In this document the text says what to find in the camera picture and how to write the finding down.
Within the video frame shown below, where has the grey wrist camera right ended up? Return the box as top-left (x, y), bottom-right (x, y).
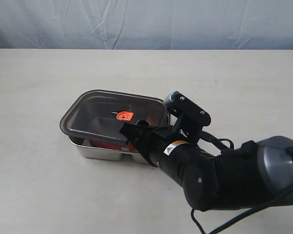
top-left (164, 91), bottom-right (211, 145)

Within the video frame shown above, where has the dark transparent box lid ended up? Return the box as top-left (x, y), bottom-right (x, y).
top-left (60, 90), bottom-right (170, 146)

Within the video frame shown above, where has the red toy sausage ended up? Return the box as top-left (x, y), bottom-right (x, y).
top-left (89, 140), bottom-right (131, 152)

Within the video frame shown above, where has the blue-grey backdrop cloth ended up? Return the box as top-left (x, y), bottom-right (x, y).
top-left (0, 0), bottom-right (293, 50)

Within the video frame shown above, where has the stainless steel lunch box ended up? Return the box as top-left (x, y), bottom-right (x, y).
top-left (68, 114), bottom-right (171, 166)

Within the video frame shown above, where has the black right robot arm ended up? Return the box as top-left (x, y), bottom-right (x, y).
top-left (120, 123), bottom-right (293, 211)

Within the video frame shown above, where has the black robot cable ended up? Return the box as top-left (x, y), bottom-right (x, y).
top-left (190, 131), bottom-right (293, 234)

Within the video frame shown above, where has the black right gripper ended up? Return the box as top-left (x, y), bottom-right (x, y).
top-left (120, 122), bottom-right (215, 185)

